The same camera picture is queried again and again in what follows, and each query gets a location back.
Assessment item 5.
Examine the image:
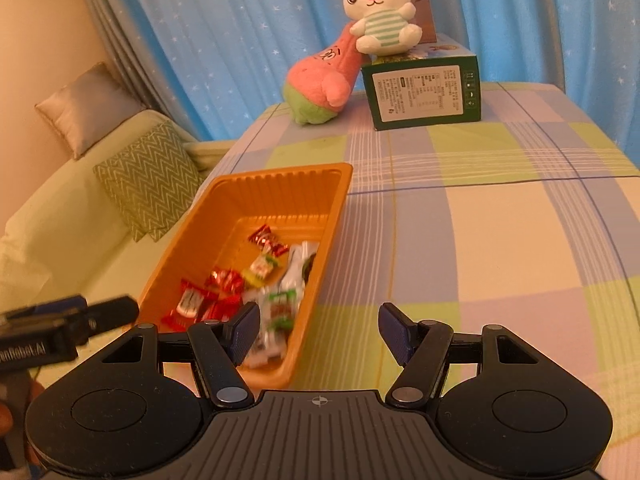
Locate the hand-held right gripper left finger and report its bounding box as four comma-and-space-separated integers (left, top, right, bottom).
100, 302, 262, 409

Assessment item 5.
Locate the pale green sofa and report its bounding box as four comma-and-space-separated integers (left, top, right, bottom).
0, 109, 237, 397

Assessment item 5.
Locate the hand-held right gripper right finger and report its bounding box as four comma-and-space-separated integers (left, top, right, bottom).
378, 302, 549, 409

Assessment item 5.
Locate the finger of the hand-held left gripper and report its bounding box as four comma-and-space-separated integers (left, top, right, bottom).
0, 296, 88, 325
72, 296, 140, 346

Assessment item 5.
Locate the small red candy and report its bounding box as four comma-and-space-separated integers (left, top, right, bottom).
205, 268, 245, 294

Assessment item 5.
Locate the green cardboard box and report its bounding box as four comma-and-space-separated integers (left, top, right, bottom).
360, 32, 482, 132

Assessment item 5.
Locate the red white-label snack packet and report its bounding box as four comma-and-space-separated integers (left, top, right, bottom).
162, 280, 212, 332

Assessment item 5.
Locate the clear dark snack packet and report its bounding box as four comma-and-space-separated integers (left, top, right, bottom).
244, 280, 307, 369

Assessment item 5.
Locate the green red candy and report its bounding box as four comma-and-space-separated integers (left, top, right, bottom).
243, 254, 281, 289

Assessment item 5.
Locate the large red snack packet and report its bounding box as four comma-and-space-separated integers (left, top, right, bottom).
199, 294, 246, 324

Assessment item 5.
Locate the blue star curtain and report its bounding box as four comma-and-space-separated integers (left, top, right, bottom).
119, 0, 640, 171

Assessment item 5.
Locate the pink green starfish plush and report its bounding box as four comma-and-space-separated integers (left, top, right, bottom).
282, 30, 369, 126

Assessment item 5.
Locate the orange plastic tray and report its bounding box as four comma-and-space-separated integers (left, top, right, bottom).
137, 162, 354, 392

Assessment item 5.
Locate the green zigzag cushion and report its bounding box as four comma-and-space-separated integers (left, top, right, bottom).
93, 121, 205, 244

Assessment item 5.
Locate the beige satin cushion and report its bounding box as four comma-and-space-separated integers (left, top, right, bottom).
34, 62, 147, 161

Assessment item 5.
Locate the grey curtain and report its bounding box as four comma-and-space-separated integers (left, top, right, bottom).
70, 0, 203, 142

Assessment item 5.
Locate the checked tablecloth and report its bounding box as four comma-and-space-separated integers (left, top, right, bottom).
160, 82, 640, 392

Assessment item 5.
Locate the white bunny plush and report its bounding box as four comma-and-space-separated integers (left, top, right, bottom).
338, 0, 424, 57

